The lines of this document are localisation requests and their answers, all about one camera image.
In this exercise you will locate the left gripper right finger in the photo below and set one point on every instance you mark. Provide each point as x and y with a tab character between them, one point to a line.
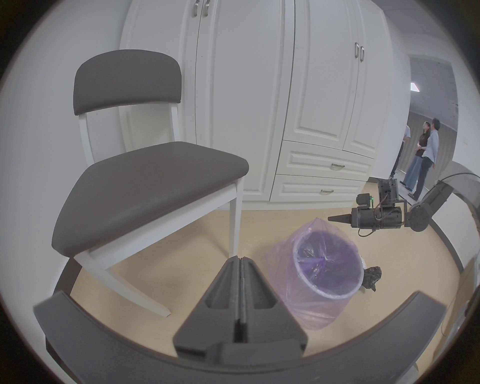
262	318

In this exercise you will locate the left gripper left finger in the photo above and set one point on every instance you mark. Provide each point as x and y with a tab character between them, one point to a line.
221	318

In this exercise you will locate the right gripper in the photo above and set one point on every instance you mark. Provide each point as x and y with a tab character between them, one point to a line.
375	218

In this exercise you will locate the purple plastic bag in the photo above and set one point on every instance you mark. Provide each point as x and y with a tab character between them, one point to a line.
279	258

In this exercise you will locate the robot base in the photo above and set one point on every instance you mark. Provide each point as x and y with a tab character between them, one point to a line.
472	277

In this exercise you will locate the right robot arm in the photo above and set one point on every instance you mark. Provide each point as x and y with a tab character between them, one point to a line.
431	200

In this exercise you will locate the white trash bin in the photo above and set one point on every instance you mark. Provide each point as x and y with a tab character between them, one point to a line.
318	311

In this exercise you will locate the crumpled black plastic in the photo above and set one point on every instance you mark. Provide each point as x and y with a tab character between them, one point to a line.
372	277

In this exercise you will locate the person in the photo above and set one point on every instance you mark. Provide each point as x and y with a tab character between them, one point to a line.
400	153
414	168
431	150

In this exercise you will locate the white ceiling light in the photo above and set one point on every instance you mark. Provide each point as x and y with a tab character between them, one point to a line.
414	86

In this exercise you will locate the white chair with grey cushions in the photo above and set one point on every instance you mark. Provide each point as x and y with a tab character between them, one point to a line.
150	180

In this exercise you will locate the white wardrobe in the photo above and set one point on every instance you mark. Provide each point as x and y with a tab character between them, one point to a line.
243	93

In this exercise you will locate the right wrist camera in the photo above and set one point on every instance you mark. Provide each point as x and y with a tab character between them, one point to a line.
364	200

